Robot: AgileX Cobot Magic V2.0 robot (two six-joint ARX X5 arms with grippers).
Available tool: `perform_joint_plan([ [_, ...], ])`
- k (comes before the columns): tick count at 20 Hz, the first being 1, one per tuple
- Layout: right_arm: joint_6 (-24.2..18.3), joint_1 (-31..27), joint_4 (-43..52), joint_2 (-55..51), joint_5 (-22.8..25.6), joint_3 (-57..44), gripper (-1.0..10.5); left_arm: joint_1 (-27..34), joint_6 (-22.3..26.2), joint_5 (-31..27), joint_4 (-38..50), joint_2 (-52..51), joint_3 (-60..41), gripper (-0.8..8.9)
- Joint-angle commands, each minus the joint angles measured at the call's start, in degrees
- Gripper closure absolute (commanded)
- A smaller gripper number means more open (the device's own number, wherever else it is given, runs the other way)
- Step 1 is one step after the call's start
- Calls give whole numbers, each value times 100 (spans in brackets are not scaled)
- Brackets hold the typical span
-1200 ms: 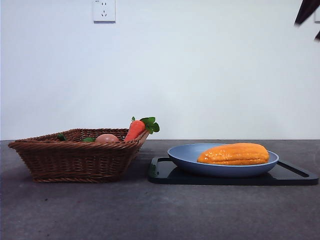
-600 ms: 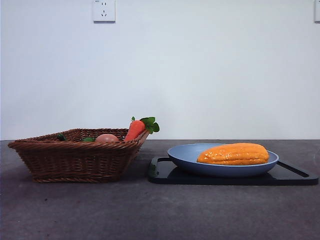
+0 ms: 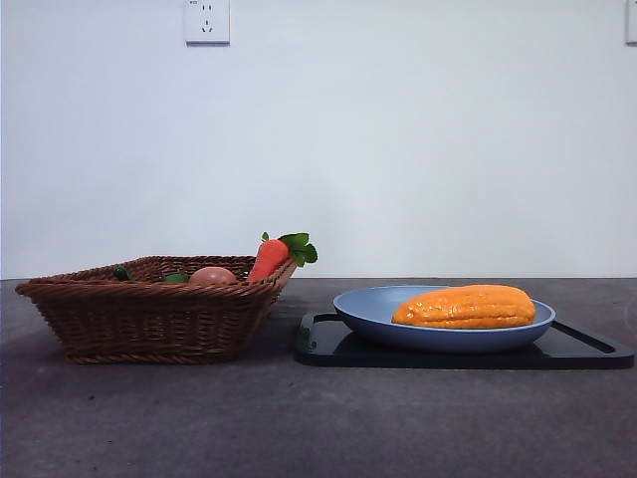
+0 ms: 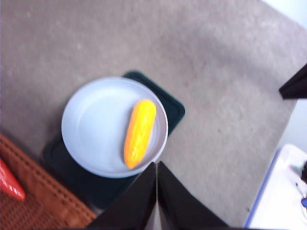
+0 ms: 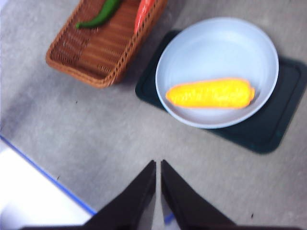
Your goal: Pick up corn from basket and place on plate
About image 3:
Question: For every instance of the white wall socket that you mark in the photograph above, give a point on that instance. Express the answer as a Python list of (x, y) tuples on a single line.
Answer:
[(632, 22), (207, 22)]

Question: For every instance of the brown egg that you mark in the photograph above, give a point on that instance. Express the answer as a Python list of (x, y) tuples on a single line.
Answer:
[(214, 276)]

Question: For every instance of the blue round plate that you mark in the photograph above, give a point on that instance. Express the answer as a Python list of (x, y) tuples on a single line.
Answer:
[(368, 309)]

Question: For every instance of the dark green rectangular tray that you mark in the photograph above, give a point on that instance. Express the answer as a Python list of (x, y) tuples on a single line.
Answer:
[(318, 348)]

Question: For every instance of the orange carrot with green leaves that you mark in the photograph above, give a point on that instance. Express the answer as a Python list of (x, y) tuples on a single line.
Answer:
[(269, 256)]

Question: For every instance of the orange-yellow corn cob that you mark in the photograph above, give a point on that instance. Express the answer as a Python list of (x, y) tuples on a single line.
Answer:
[(468, 309)]

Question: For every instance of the brown woven wicker basket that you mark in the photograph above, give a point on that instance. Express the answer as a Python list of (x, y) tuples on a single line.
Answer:
[(149, 323)]

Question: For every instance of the dark green vegetable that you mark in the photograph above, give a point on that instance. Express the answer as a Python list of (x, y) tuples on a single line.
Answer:
[(121, 273)]

